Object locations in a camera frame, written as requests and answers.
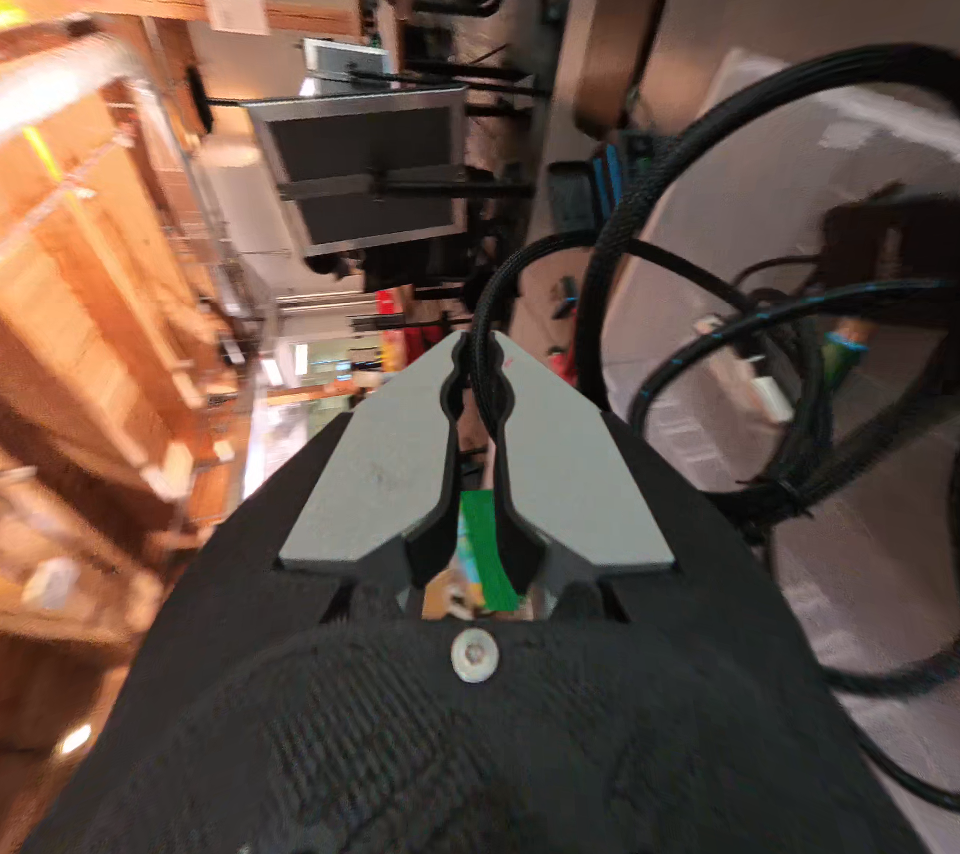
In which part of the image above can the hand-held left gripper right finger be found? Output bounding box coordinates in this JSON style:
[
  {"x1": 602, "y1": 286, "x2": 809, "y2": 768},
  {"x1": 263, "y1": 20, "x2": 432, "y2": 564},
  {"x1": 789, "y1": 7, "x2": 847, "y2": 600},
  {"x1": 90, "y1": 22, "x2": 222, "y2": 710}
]
[{"x1": 489, "y1": 331, "x2": 678, "y2": 589}]

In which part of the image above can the green tape strip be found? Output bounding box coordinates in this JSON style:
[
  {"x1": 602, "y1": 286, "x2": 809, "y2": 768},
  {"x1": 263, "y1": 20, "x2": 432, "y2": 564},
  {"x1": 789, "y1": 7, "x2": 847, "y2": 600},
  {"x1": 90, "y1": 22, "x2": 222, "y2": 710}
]
[{"x1": 457, "y1": 490, "x2": 520, "y2": 613}]

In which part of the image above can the large grey framed monitor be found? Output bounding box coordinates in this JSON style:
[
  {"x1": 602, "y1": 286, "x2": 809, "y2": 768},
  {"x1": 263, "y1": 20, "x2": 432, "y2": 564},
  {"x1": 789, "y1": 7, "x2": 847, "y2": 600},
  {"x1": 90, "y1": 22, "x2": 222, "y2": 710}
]
[{"x1": 246, "y1": 83, "x2": 472, "y2": 257}]

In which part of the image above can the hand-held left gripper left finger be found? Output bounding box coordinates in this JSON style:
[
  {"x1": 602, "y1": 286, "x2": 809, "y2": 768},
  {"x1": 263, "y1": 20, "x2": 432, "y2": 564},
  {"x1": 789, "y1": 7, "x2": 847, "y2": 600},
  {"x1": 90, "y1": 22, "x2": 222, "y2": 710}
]
[{"x1": 277, "y1": 331, "x2": 470, "y2": 589}]

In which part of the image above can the brown wooden board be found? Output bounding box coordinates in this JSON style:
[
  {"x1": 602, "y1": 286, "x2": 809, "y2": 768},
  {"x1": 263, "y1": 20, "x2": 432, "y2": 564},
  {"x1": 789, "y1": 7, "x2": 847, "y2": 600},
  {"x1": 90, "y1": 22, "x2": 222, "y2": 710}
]
[{"x1": 572, "y1": 0, "x2": 700, "y2": 129}]

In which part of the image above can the wooden beam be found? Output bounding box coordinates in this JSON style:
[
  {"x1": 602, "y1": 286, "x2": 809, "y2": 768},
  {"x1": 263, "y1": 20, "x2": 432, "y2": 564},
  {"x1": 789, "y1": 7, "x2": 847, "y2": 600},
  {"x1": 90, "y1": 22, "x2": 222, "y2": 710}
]
[{"x1": 0, "y1": 0, "x2": 363, "y2": 39}]

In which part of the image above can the dark brown box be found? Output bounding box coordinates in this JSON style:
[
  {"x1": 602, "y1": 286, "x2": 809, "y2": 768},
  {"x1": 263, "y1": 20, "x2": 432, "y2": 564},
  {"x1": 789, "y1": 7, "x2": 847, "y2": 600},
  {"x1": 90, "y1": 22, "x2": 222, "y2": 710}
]
[{"x1": 819, "y1": 192, "x2": 960, "y2": 289}]

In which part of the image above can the white paper label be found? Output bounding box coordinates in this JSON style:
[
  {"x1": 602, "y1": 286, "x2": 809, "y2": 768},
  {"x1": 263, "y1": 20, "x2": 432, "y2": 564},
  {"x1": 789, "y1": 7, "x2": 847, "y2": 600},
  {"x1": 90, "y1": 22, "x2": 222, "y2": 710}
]
[{"x1": 201, "y1": 0, "x2": 271, "y2": 38}]

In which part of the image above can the black braided hdmi cable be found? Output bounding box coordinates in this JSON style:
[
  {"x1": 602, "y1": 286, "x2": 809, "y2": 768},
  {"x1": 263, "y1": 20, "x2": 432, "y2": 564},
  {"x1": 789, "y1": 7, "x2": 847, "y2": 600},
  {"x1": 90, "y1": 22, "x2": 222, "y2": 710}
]
[{"x1": 468, "y1": 44, "x2": 960, "y2": 818}]

